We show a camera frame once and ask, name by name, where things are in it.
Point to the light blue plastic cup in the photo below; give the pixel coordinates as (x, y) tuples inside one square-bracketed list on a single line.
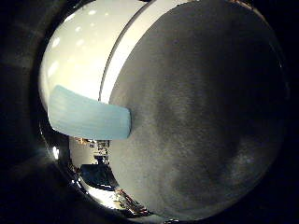
[(90, 113)]

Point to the dark grey table mat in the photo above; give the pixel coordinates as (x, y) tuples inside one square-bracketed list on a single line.
[(199, 112)]

